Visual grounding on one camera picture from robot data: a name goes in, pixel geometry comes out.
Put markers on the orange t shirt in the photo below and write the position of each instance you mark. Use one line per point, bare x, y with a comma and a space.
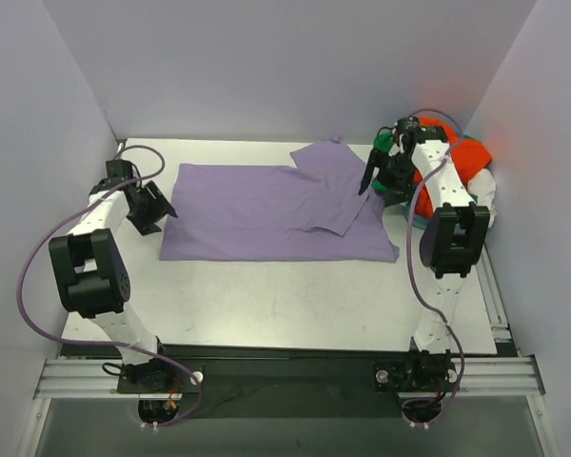
469, 158

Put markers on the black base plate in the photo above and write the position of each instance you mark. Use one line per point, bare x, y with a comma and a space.
280, 402

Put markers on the white t shirt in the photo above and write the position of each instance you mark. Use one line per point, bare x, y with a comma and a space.
482, 187

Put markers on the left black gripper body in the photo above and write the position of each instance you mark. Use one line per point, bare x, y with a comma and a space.
148, 209

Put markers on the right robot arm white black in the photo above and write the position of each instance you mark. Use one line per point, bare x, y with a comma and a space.
415, 162

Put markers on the purple t shirt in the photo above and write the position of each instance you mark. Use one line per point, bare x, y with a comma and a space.
310, 211

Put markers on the green t shirt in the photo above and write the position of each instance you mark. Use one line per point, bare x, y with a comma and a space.
382, 146

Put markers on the teal laundry basket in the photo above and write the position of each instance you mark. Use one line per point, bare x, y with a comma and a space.
418, 221

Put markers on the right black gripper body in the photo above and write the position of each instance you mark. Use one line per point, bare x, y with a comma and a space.
383, 168

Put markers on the aluminium frame rail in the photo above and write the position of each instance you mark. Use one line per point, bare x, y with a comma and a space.
492, 377

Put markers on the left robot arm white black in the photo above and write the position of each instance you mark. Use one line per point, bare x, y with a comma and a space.
91, 275

